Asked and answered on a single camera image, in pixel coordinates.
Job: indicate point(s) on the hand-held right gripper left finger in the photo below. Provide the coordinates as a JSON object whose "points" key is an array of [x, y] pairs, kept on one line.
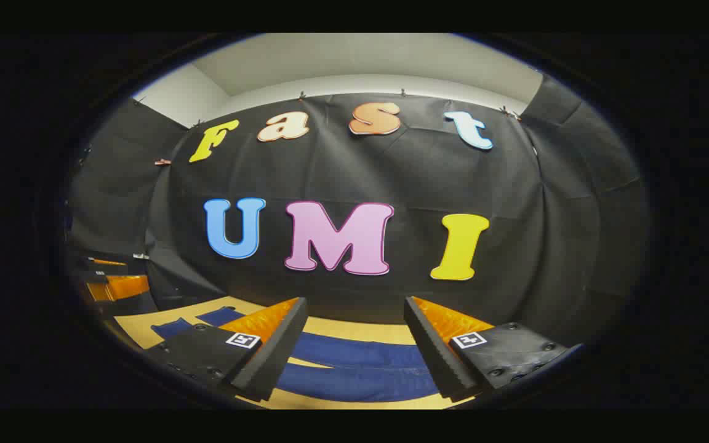
{"points": [[280, 344]]}

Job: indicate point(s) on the black backdrop cloth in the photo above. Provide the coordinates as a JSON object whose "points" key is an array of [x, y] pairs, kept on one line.
{"points": [[422, 184]]}

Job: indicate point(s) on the copper cloth clip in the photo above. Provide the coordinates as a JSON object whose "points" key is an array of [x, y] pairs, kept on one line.
{"points": [[162, 162]]}

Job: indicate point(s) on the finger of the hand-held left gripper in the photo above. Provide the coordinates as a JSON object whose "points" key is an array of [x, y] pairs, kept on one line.
{"points": [[105, 269], [127, 287]]}

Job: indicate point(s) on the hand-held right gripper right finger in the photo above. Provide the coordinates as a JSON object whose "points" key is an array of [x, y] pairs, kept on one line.
{"points": [[431, 351]]}

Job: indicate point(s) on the blue denim jeans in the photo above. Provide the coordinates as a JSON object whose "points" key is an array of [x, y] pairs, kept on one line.
{"points": [[360, 357]]}

